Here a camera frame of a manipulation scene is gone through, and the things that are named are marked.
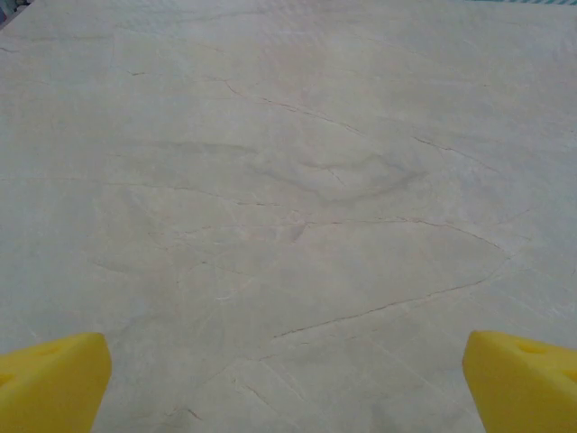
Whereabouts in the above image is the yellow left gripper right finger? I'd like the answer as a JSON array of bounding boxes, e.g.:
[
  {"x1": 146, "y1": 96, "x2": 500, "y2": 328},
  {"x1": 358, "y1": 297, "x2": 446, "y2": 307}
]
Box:
[{"x1": 463, "y1": 329, "x2": 577, "y2": 433}]

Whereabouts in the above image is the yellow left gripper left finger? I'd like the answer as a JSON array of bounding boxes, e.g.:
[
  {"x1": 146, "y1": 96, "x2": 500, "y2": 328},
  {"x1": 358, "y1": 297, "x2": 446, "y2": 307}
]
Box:
[{"x1": 0, "y1": 332, "x2": 113, "y2": 433}]

